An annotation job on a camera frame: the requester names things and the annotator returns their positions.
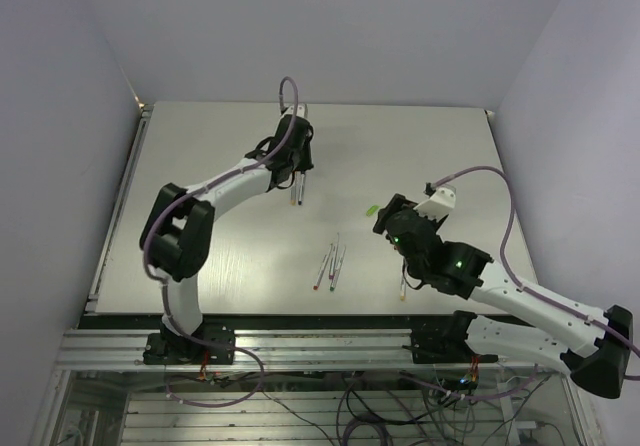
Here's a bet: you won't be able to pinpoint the orange-end pen on right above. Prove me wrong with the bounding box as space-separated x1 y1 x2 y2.
400 272 407 302

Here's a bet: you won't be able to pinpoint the blue-end white pen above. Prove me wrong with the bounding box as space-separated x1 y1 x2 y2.
297 172 307 206

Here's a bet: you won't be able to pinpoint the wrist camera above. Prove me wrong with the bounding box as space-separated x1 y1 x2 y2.
413 183 456 221
281 103 308 119

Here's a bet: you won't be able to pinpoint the aluminium frame rail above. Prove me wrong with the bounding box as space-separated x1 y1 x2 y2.
54 328 584 372

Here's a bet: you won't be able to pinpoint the purple-end white pen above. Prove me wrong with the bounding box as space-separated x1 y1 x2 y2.
328 233 340 281

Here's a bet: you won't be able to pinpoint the yellow-end white pen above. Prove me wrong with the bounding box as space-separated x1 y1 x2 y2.
290 171 298 206

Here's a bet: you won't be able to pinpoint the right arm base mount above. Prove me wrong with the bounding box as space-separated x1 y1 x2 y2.
403 311 479 364

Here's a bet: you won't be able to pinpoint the red-end white pen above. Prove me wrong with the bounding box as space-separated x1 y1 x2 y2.
312 243 334 291

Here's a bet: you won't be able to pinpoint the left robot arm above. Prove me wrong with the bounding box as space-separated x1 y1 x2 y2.
139 106 314 363

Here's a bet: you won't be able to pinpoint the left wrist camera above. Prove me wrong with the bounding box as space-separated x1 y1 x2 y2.
281 103 308 119

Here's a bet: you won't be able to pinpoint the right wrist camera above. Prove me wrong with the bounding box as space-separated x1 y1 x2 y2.
413 183 456 221

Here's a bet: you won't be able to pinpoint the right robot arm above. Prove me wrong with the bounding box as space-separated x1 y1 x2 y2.
373 188 633 399

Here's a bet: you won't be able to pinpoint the green-end white pen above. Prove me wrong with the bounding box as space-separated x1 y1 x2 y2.
330 245 347 292

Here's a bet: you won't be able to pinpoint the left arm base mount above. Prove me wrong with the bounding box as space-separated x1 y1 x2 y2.
142 323 235 366

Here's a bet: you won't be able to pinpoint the loose cables under table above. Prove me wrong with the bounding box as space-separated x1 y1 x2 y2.
164 363 546 446

